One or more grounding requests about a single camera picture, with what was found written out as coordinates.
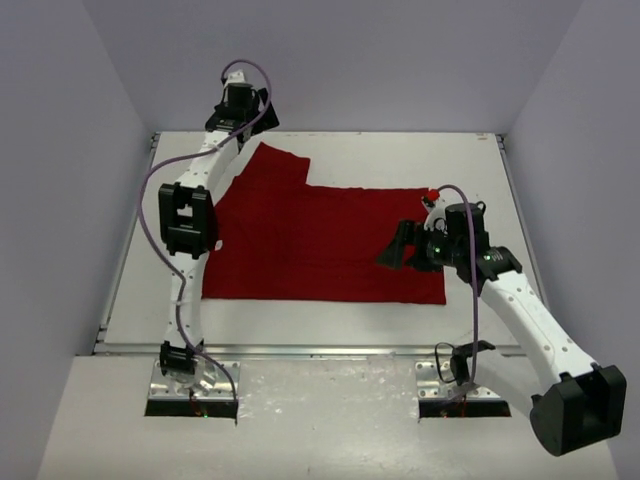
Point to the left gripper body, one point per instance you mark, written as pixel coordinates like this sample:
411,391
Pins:
267,118

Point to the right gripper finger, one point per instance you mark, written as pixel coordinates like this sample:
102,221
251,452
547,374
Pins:
410,233
401,253

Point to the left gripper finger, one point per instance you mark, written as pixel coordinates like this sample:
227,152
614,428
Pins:
244,137
269,119

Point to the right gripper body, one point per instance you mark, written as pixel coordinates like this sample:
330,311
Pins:
441,249

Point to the red t-shirt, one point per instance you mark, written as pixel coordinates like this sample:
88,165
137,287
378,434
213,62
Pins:
284,239

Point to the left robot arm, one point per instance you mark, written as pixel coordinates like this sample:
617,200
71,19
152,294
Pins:
188,222

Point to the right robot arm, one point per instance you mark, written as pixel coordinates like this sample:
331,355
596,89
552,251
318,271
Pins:
570,399

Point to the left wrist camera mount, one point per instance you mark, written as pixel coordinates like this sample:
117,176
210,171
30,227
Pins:
236,77

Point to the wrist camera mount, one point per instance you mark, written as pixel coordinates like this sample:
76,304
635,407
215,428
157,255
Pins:
236,77
432,200

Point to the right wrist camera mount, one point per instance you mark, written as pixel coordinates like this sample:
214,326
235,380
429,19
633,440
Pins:
432,200

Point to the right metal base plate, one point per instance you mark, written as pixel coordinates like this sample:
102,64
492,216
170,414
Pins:
430,386

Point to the metal base plate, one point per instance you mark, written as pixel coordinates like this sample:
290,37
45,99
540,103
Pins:
430,386
208,384

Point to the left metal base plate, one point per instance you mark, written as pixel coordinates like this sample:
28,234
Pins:
208,384

